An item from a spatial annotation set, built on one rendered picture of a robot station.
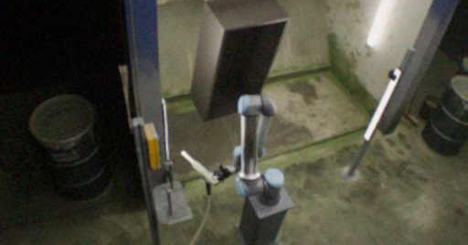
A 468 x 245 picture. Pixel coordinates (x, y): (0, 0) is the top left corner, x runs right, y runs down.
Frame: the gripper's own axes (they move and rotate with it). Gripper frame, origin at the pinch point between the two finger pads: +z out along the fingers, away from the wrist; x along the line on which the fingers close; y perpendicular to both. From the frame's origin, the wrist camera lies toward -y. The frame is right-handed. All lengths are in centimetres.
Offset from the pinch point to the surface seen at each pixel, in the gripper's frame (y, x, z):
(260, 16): -107, 26, -71
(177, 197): -3.5, -8.3, 29.7
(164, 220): 1.0, -17.9, 46.5
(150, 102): -65, 23, 28
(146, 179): -38, -17, 53
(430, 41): -77, -44, -242
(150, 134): -75, -27, 51
